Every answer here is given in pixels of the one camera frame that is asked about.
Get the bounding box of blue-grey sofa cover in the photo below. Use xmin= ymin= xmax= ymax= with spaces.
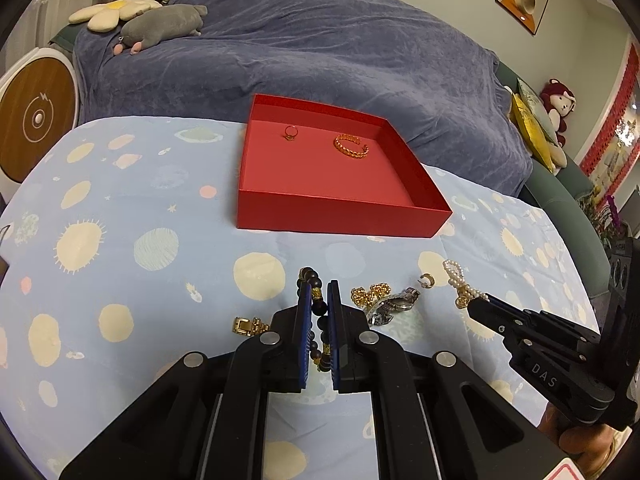
xmin=72 ymin=0 xmax=534 ymax=197

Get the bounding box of green sofa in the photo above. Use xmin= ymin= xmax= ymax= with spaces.
xmin=500 ymin=55 xmax=614 ymax=302

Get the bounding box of gold chain bangle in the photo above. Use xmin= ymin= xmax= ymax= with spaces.
xmin=333 ymin=132 xmax=370 ymax=159

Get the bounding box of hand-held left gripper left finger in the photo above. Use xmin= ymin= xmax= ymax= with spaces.
xmin=59 ymin=280 xmax=314 ymax=480

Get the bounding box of pearl bracelet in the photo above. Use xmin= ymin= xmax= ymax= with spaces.
xmin=442 ymin=259 xmax=491 ymax=310

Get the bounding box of gold chain necklace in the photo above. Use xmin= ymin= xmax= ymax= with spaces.
xmin=350 ymin=282 xmax=392 ymax=309

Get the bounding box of silver wristwatch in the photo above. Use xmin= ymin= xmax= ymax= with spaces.
xmin=367 ymin=287 xmax=420 ymax=326

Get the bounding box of person's right hand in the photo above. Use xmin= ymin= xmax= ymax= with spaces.
xmin=538 ymin=406 xmax=619 ymax=480

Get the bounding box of light blue planet-print blanket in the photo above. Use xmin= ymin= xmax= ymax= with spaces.
xmin=0 ymin=116 xmax=601 ymax=480

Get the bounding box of grey printed pillow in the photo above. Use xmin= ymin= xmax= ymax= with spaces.
xmin=517 ymin=79 xmax=559 ymax=144

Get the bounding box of flower-shaped pillow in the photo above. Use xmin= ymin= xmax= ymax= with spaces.
xmin=68 ymin=0 xmax=164 ymax=34

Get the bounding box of red scalloped wall trim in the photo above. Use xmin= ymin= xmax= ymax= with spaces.
xmin=580 ymin=52 xmax=640 ymax=177

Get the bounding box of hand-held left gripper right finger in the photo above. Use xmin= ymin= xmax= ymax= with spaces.
xmin=326 ymin=280 xmax=583 ymax=480

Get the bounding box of red cardboard box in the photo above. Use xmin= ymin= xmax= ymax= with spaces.
xmin=235 ymin=93 xmax=454 ymax=239

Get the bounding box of potted flowering plant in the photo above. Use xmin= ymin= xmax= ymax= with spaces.
xmin=580 ymin=185 xmax=629 ymax=257

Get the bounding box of dark bead bracelet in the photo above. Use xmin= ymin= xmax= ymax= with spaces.
xmin=297 ymin=267 xmax=334 ymax=374

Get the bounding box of grey plush toy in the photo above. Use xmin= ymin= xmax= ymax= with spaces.
xmin=112 ymin=4 xmax=209 ymax=56

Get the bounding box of red monkey plush toy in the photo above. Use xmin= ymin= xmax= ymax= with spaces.
xmin=538 ymin=78 xmax=577 ymax=167

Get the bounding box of yellow pillow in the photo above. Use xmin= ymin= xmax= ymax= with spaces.
xmin=509 ymin=91 xmax=556 ymax=174

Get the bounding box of round white wood-faced device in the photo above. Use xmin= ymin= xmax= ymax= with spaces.
xmin=0 ymin=45 xmax=79 ymax=197

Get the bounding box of gold wristwatch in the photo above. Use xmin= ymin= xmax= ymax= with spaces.
xmin=231 ymin=315 xmax=271 ymax=337

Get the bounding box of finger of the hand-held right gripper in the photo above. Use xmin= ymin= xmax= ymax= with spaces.
xmin=469 ymin=304 xmax=616 ymax=424
xmin=482 ymin=294 xmax=601 ymax=362

